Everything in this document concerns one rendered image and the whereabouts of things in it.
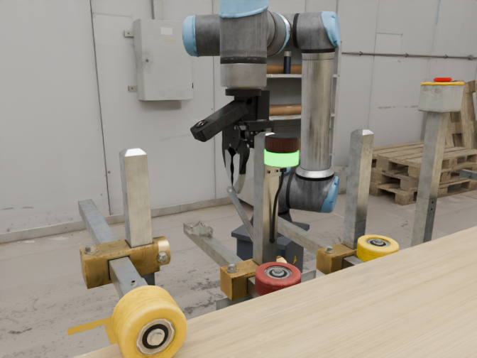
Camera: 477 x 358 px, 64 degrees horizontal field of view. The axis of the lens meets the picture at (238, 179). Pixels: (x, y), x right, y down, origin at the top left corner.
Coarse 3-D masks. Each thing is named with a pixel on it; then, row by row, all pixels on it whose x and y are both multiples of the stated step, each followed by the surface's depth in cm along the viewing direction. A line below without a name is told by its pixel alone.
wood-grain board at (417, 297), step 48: (432, 240) 80; (288, 288) 62; (336, 288) 62; (384, 288) 62; (432, 288) 62; (192, 336) 51; (240, 336) 51; (288, 336) 51; (336, 336) 51; (384, 336) 51; (432, 336) 51
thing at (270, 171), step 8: (272, 136) 66; (280, 136) 66; (288, 136) 66; (296, 136) 66; (272, 152) 65; (280, 152) 65; (288, 152) 65; (264, 168) 70; (272, 168) 71; (280, 168) 67; (264, 176) 70; (272, 176) 71; (280, 184) 69; (272, 224) 74; (272, 232) 74; (272, 240) 74
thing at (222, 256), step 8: (184, 224) 101; (192, 224) 100; (184, 232) 101; (192, 240) 97; (200, 240) 92; (208, 240) 90; (216, 240) 90; (200, 248) 93; (208, 248) 88; (216, 248) 86; (224, 248) 86; (216, 256) 85; (224, 256) 82; (232, 256) 82; (224, 264) 82; (248, 280) 73; (248, 288) 73; (256, 296) 71
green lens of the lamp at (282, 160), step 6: (270, 156) 66; (276, 156) 65; (282, 156) 65; (288, 156) 65; (294, 156) 65; (270, 162) 66; (276, 162) 65; (282, 162) 65; (288, 162) 65; (294, 162) 66
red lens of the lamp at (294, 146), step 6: (270, 138) 65; (270, 144) 65; (276, 144) 64; (282, 144) 64; (288, 144) 64; (294, 144) 65; (270, 150) 65; (276, 150) 65; (282, 150) 64; (288, 150) 65; (294, 150) 65
